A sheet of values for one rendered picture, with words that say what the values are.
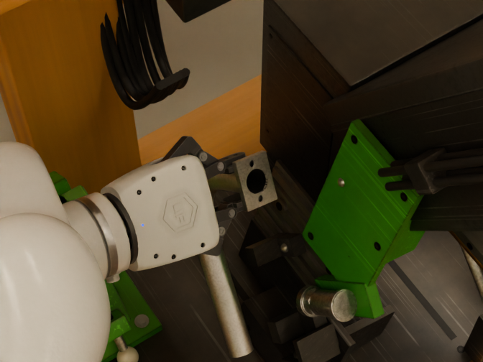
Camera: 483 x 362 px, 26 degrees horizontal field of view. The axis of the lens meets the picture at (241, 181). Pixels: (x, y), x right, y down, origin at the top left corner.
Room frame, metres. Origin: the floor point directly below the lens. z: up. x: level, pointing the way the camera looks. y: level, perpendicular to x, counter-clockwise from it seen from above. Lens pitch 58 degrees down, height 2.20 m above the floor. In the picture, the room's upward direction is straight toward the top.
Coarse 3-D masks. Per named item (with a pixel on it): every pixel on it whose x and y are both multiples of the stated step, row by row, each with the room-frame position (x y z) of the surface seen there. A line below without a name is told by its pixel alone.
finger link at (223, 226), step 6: (228, 198) 0.57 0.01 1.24; (234, 198) 0.57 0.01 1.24; (240, 198) 0.56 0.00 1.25; (222, 204) 0.56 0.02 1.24; (228, 204) 0.56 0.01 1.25; (234, 204) 0.55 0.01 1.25; (240, 204) 0.55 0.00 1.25; (216, 210) 0.55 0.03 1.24; (240, 210) 0.55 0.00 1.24; (222, 222) 0.54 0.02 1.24; (228, 222) 0.54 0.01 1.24; (222, 228) 0.53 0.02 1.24; (222, 234) 0.53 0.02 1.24
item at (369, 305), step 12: (324, 276) 0.57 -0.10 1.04; (324, 288) 0.56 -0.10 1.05; (336, 288) 0.55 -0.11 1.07; (348, 288) 0.54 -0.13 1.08; (360, 288) 0.53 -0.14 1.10; (372, 288) 0.53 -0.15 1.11; (360, 300) 0.52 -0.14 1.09; (372, 300) 0.51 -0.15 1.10; (360, 312) 0.51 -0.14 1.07; (372, 312) 0.50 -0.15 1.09; (384, 312) 0.51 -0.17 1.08
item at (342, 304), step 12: (312, 288) 0.55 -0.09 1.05; (300, 300) 0.54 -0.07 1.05; (312, 300) 0.53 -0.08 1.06; (324, 300) 0.52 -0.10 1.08; (336, 300) 0.52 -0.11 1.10; (348, 300) 0.52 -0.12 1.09; (300, 312) 0.53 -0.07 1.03; (312, 312) 0.52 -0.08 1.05; (324, 312) 0.51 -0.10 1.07; (336, 312) 0.50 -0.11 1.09; (348, 312) 0.51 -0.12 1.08
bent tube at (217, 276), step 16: (240, 160) 0.59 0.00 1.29; (256, 160) 0.59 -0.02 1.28; (224, 176) 0.59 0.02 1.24; (240, 176) 0.57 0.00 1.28; (256, 176) 0.59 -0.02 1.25; (240, 192) 0.56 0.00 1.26; (256, 192) 0.57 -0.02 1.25; (272, 192) 0.57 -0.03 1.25; (208, 256) 0.57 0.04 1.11; (224, 256) 0.57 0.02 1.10; (208, 272) 0.55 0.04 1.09; (224, 272) 0.55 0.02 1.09; (224, 288) 0.54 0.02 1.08; (224, 304) 0.52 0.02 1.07; (224, 320) 0.51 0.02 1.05; (240, 320) 0.51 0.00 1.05; (224, 336) 0.50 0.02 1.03; (240, 336) 0.49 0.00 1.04; (240, 352) 0.48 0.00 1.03
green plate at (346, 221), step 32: (352, 128) 0.64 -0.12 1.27; (352, 160) 0.62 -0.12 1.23; (384, 160) 0.60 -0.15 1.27; (320, 192) 0.63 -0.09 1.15; (352, 192) 0.60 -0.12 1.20; (384, 192) 0.58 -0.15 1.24; (416, 192) 0.56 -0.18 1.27; (320, 224) 0.61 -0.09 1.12; (352, 224) 0.58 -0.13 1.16; (384, 224) 0.56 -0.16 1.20; (320, 256) 0.58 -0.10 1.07; (352, 256) 0.56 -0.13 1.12; (384, 256) 0.54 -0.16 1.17
